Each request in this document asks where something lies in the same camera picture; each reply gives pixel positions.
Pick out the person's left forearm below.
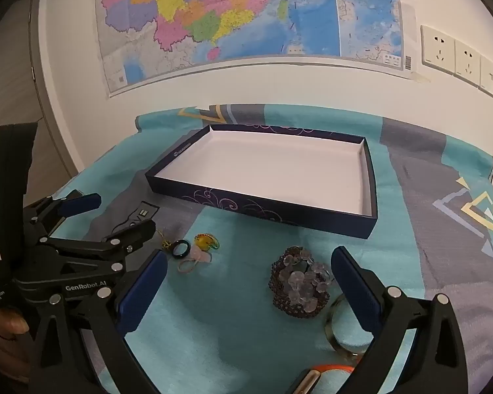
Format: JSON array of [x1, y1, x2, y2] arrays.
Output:
[[0, 332, 31, 384]]

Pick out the colourful wall map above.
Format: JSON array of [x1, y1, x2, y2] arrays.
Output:
[[94, 0, 413, 98]]

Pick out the teal grey printed blanket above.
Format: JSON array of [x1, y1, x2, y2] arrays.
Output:
[[53, 104, 493, 394]]

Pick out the tortoiseshell bangle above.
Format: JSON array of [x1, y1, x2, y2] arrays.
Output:
[[324, 293, 374, 356]]

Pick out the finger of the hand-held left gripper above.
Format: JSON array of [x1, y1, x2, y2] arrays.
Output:
[[22, 191, 102, 236], [39, 219, 157, 272]]

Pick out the purple bead bracelet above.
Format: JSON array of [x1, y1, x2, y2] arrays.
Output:
[[269, 246, 333, 318]]

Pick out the person's left hand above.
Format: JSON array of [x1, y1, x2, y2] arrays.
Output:
[[0, 308, 30, 336]]

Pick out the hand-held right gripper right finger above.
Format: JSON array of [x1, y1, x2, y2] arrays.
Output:
[[331, 246, 469, 394]]

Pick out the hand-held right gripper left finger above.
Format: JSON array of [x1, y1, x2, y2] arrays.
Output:
[[28, 250, 168, 394]]

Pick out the clear crystal bead bracelet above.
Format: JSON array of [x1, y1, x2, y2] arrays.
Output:
[[280, 250, 333, 313]]

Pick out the orange strap watch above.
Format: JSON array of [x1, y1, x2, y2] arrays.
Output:
[[288, 363, 360, 394]]

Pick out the dark blue shallow box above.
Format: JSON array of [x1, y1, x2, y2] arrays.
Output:
[[145, 124, 379, 239]]

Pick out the grey door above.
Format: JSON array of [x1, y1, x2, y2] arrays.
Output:
[[0, 0, 85, 230]]

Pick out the yellow green glass ring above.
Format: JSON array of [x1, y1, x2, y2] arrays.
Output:
[[194, 233, 220, 252]]

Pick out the pink translucent ring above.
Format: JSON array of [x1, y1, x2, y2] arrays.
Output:
[[177, 246, 212, 274]]

